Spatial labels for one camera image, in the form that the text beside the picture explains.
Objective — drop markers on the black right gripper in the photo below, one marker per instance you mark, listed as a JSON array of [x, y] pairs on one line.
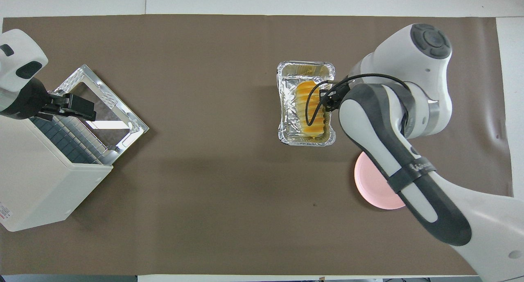
[[336, 95]]

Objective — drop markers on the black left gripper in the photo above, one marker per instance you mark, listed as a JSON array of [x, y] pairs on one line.
[[32, 104]]

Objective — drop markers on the golden ridged bread loaf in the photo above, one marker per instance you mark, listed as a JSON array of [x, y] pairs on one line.
[[301, 106]]

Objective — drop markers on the aluminium foil baking tray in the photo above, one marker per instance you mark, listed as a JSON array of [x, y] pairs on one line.
[[286, 110]]

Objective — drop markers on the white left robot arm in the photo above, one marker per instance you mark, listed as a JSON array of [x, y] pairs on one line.
[[16, 48]]

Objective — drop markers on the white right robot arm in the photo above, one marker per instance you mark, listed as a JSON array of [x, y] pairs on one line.
[[389, 130]]

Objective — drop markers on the silver framed glass oven door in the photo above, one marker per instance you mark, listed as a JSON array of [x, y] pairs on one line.
[[123, 118]]

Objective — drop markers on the cream white toaster oven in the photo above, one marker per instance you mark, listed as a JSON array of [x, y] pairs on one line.
[[37, 183]]

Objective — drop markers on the red white oven sticker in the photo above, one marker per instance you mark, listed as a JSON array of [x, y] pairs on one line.
[[4, 214]]

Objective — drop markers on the pink round plate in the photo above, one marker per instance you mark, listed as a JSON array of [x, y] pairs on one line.
[[372, 188]]

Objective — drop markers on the brown table mat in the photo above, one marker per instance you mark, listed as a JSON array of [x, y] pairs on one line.
[[204, 110]]

